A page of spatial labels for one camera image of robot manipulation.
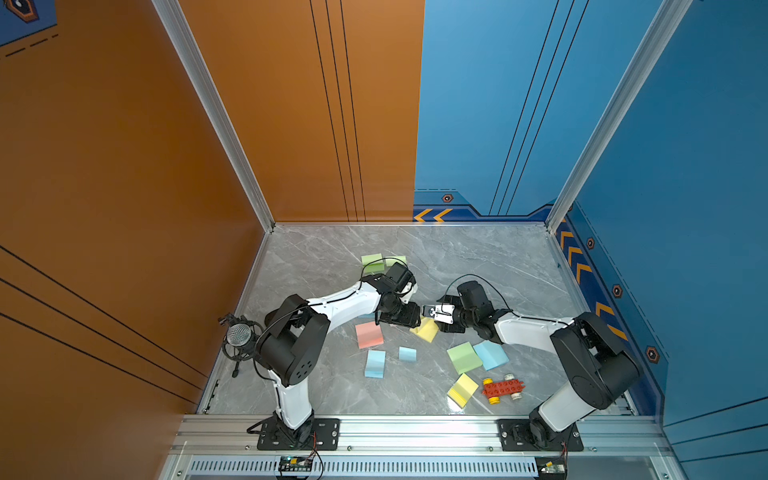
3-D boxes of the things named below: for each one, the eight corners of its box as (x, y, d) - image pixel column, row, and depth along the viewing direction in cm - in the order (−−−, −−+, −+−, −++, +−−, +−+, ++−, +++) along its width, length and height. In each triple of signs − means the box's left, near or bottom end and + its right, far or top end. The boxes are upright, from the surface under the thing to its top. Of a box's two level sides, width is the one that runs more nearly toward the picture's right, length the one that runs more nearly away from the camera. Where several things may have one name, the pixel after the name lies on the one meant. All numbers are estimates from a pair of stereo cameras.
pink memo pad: (359, 349, 89) (358, 346, 87) (356, 329, 94) (355, 325, 92) (384, 344, 91) (383, 340, 88) (379, 323, 95) (379, 320, 93)
